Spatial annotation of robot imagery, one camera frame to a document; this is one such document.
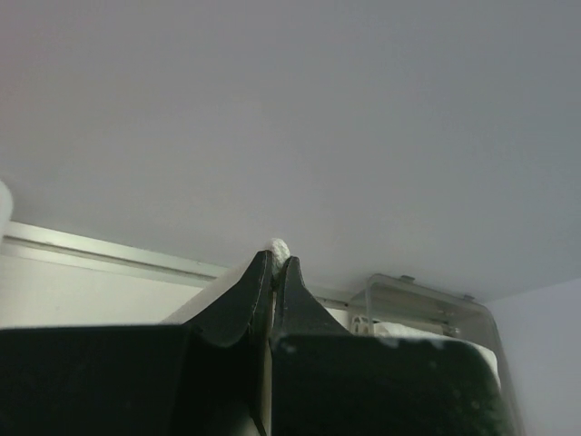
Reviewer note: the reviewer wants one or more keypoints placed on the aluminium table edge rail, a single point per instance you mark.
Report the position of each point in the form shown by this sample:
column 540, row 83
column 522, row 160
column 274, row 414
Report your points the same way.
column 51, row 277

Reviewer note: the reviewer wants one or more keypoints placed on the white towels pile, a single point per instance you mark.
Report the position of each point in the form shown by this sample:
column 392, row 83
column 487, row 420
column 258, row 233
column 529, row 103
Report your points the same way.
column 213, row 291

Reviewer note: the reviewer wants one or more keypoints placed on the white plastic mesh basket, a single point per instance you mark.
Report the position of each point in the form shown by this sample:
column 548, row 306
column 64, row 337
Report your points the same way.
column 6, row 208

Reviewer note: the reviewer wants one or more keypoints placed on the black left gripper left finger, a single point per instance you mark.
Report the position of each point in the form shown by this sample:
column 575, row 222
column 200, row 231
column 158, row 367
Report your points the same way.
column 217, row 358

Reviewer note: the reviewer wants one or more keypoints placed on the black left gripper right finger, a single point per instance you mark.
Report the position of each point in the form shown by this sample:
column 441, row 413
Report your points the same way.
column 312, row 366

